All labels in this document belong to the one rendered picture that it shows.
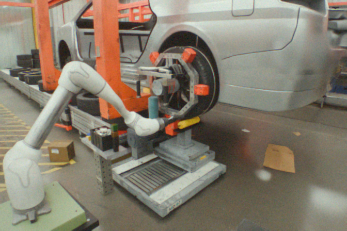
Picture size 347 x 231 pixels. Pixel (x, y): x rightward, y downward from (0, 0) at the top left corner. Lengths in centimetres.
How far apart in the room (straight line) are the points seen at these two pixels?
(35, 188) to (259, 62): 150
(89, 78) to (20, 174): 56
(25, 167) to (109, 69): 113
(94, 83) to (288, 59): 117
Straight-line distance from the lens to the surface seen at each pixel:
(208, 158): 221
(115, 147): 163
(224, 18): 175
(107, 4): 207
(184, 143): 217
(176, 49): 195
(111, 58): 205
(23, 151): 141
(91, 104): 307
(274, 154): 274
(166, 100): 165
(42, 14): 387
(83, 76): 120
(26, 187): 126
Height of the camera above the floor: 119
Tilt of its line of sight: 14 degrees down
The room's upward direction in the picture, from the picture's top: straight up
